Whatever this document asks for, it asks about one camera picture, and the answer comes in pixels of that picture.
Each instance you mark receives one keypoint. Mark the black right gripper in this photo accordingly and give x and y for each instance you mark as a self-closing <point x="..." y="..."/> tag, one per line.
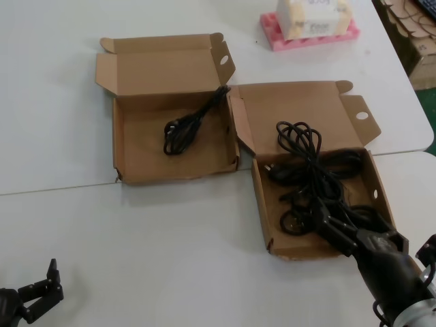
<point x="388" y="272"/>

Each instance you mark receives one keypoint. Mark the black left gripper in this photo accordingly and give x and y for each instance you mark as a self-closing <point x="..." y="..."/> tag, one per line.
<point x="8" y="306"/>

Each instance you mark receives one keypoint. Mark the empty open cardboard box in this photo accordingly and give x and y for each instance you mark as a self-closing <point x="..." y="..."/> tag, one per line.
<point x="143" y="160"/>

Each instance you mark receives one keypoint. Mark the labelled brown cardboard carton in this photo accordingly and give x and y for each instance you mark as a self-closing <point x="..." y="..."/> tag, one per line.
<point x="425" y="61"/>

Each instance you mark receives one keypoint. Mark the stack of flat cardboard sheets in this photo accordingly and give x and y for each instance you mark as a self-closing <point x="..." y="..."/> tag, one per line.
<point x="398" y="17"/>

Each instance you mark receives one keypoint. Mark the pink foam tray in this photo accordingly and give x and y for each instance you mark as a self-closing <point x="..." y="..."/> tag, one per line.
<point x="272" y="32"/>

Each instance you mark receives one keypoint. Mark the white beige tissue pack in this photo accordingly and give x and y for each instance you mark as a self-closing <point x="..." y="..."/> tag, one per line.
<point x="306" y="17"/>

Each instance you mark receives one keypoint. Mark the dark keyboard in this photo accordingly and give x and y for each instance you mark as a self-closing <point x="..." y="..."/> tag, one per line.
<point x="427" y="6"/>

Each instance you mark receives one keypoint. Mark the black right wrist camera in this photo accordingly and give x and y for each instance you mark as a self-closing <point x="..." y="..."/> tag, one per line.
<point x="428" y="248"/>

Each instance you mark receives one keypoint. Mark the silver camera mount bracket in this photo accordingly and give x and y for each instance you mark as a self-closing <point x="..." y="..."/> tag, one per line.
<point x="430" y="276"/>

